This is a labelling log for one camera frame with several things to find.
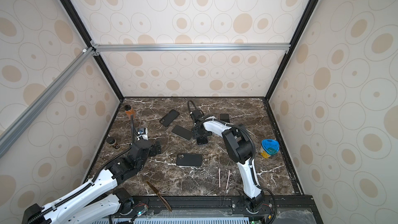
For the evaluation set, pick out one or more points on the dark jar with lid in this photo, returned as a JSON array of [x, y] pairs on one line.
[[112, 142]]

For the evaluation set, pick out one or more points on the pink phone case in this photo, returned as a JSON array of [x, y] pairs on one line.
[[224, 118]]

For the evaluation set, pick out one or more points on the orange bottle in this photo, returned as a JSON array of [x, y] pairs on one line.
[[130, 112]]

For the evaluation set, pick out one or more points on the aluminium frame bar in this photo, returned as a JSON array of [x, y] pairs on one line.
[[17, 128], [192, 47]]

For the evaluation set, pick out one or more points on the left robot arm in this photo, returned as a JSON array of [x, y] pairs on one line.
[[101, 195]]

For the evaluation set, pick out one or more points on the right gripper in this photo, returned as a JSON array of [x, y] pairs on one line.
[[195, 134]]

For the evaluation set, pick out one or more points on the wooden-handled knife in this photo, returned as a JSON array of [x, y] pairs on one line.
[[161, 198]]

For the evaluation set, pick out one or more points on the aluminium frame bar left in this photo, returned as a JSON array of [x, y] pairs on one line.
[[17, 128]]

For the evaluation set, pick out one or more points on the blue round lid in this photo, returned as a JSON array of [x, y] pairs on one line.
[[269, 148]]

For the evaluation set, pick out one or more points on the aluminium frame bar back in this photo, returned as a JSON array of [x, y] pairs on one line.
[[192, 47]]

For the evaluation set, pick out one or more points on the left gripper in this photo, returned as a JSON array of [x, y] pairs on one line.
[[154, 151]]

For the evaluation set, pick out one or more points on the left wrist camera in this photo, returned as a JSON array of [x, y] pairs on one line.
[[142, 134]]

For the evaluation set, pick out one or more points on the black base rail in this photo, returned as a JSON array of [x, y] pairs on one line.
[[190, 210]]

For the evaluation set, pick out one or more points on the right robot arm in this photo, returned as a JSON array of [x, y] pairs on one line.
[[241, 150]]

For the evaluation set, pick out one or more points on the silver-edged phone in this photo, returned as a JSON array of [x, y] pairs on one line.
[[182, 132]]

